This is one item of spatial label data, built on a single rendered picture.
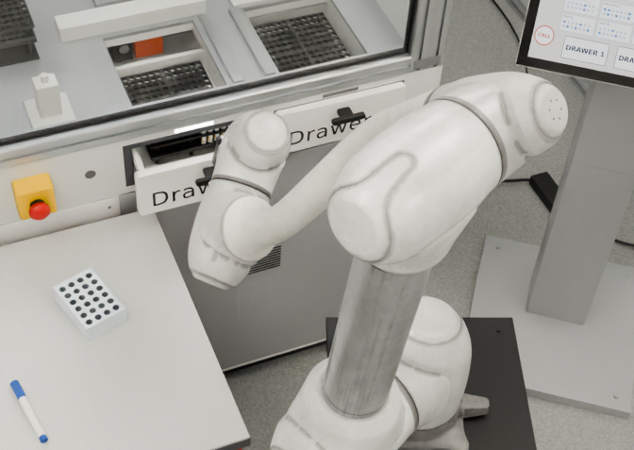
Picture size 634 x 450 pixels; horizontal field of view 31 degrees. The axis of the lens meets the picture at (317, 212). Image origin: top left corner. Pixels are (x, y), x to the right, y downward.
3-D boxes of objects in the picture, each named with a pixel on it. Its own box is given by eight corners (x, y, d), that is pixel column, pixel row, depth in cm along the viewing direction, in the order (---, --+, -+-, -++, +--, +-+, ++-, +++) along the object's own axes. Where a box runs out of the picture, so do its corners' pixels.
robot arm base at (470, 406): (492, 457, 200) (496, 440, 196) (362, 454, 199) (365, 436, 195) (481, 370, 212) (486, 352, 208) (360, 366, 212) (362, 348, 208)
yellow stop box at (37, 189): (58, 214, 225) (54, 189, 219) (22, 224, 223) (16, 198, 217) (52, 196, 228) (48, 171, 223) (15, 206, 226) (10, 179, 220)
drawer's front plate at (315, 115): (401, 124, 250) (407, 86, 242) (275, 155, 242) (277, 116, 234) (398, 119, 252) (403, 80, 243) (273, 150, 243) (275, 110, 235)
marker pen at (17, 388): (49, 441, 200) (48, 436, 199) (41, 445, 199) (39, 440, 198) (18, 383, 208) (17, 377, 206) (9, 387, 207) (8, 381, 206)
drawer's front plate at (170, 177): (276, 181, 237) (278, 142, 229) (140, 216, 228) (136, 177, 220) (274, 175, 238) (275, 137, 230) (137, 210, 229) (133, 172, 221)
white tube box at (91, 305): (127, 320, 218) (125, 308, 216) (88, 341, 214) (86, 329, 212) (92, 278, 225) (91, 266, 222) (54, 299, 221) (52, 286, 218)
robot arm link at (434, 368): (481, 392, 202) (501, 314, 186) (414, 457, 193) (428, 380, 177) (410, 339, 209) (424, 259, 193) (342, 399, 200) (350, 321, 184)
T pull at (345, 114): (366, 119, 239) (366, 113, 238) (332, 126, 237) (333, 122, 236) (358, 108, 241) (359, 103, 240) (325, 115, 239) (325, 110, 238)
